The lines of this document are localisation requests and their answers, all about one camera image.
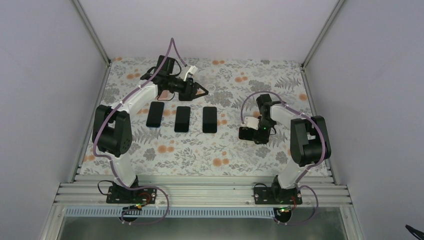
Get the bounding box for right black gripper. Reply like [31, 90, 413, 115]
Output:
[252, 116, 275, 144]

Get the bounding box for clear phone case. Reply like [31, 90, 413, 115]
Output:
[194, 75, 217, 94]

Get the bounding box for dark blue phone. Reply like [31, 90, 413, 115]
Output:
[202, 106, 218, 134]

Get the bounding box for teal phone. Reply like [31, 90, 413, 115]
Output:
[174, 106, 191, 133]

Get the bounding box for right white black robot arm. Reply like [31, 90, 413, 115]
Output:
[238, 90, 331, 204]

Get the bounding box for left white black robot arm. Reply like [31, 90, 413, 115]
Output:
[92, 55, 209, 203]

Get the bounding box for floral patterned table mat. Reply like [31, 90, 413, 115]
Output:
[80, 57, 319, 177]

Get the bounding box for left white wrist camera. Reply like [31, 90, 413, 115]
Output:
[179, 65, 198, 82]

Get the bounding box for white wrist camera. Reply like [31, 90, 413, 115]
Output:
[179, 65, 198, 82]
[242, 116, 260, 130]

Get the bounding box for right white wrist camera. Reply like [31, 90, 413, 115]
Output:
[242, 116, 260, 130]

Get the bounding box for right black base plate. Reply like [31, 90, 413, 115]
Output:
[253, 185, 303, 205]

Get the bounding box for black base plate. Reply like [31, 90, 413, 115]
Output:
[106, 185, 157, 205]
[253, 185, 303, 205]

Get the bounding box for aluminium rail frame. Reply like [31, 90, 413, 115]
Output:
[41, 174, 363, 240]

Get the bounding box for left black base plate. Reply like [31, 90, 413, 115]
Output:
[106, 185, 157, 205]

